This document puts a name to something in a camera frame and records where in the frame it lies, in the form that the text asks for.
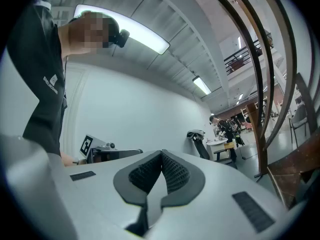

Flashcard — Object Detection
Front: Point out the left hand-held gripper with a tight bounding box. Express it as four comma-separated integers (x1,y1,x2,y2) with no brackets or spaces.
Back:
79,134,144,165

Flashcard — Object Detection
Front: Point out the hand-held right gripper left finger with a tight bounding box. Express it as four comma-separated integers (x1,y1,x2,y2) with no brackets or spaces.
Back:
113,150,164,237

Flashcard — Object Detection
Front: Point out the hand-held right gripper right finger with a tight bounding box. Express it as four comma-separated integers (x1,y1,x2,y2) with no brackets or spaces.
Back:
160,148,206,209

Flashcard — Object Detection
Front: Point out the person's left forearm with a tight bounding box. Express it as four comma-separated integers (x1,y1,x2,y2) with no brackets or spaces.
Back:
60,150,87,168

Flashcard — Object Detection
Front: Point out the black office chair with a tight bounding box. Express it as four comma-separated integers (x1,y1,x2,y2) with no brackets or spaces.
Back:
186,130,212,161

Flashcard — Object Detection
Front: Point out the beige jacket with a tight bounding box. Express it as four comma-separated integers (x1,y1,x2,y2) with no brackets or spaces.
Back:
186,129,207,141

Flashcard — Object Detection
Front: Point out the white round table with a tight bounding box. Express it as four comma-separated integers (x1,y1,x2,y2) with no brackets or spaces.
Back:
205,137,229,161

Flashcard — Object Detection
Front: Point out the wooden stair railing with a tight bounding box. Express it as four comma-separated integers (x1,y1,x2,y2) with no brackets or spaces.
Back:
199,0,320,178

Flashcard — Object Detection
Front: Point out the rectangular ceiling light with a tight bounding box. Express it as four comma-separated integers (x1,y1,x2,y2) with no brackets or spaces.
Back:
191,75,212,95
73,3,171,56

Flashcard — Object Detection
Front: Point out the person's black shirt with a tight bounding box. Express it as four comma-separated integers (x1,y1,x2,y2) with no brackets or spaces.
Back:
6,3,69,157

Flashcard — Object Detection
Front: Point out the person's head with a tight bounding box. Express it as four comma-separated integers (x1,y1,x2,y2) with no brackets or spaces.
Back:
58,10,119,58

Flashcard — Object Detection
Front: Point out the grey side chair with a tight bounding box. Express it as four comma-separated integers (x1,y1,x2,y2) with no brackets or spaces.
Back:
288,103,311,145

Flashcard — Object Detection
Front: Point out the black metal balcony railing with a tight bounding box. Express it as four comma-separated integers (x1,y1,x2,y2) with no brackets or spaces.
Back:
223,30,274,75

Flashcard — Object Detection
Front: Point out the black head-mounted camera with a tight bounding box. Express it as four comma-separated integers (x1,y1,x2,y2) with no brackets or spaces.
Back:
114,28,131,49

